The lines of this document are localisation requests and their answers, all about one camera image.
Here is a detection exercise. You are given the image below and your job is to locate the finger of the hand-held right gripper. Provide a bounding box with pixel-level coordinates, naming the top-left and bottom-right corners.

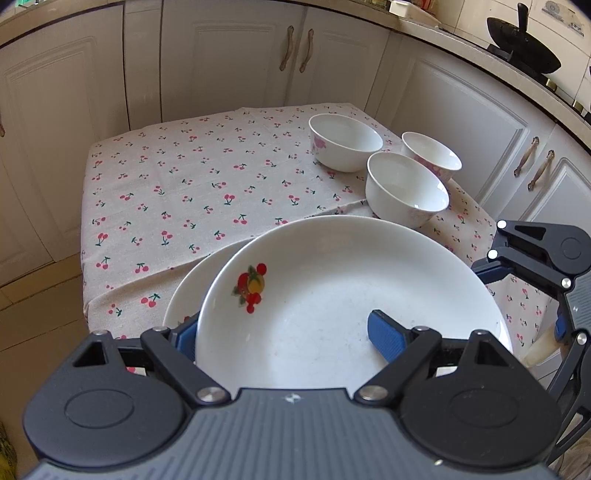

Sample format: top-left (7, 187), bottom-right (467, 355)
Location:
top-left (547, 346), bottom-right (591, 468)
top-left (471, 220), bottom-right (577, 291)

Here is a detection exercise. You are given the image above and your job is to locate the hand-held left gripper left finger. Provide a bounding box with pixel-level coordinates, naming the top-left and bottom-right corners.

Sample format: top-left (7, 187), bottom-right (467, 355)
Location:
top-left (73, 314), bottom-right (230, 407)

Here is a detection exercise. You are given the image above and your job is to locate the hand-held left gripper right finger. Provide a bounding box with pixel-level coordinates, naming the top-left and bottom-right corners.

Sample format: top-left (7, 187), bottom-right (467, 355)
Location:
top-left (355, 310), bottom-right (509, 402)

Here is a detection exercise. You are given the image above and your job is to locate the white fruit-print plate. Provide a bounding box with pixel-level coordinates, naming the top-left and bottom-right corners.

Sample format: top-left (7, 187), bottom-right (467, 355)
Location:
top-left (163, 239), bottom-right (252, 329)
top-left (195, 216), bottom-right (514, 389)

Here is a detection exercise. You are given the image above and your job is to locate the white bowl with pink flowers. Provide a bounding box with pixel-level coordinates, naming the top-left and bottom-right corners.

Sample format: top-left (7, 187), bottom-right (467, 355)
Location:
top-left (400, 131), bottom-right (463, 184)
top-left (308, 113), bottom-right (384, 173)
top-left (365, 152), bottom-right (450, 230)

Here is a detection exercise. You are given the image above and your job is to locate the beige table leg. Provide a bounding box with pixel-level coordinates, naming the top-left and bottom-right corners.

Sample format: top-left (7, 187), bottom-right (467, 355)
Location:
top-left (525, 322), bottom-right (562, 368)

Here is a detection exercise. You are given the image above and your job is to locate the cherry-print tablecloth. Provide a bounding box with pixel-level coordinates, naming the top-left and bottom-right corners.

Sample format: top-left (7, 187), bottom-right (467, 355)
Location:
top-left (81, 102), bottom-right (560, 371)

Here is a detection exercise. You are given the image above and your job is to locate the gas stove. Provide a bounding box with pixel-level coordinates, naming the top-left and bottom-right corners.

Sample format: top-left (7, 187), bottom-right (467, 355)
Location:
top-left (485, 41), bottom-right (591, 125)

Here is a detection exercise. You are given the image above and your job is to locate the beige kitchen countertop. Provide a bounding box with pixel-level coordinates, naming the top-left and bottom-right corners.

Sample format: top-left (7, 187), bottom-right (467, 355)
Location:
top-left (0, 0), bottom-right (591, 155)

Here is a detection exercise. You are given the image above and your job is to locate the black wok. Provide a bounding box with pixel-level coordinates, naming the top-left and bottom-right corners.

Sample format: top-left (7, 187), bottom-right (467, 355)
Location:
top-left (486, 3), bottom-right (562, 75)

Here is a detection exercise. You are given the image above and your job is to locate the white plastic box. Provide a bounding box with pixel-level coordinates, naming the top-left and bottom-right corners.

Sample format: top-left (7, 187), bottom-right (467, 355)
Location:
top-left (389, 0), bottom-right (440, 25)

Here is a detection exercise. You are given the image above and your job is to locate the bronze cabinet handle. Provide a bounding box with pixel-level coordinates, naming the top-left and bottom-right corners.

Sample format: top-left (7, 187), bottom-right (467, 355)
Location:
top-left (513, 136), bottom-right (540, 176)
top-left (300, 28), bottom-right (315, 73)
top-left (528, 150), bottom-right (555, 193)
top-left (278, 25), bottom-right (295, 73)

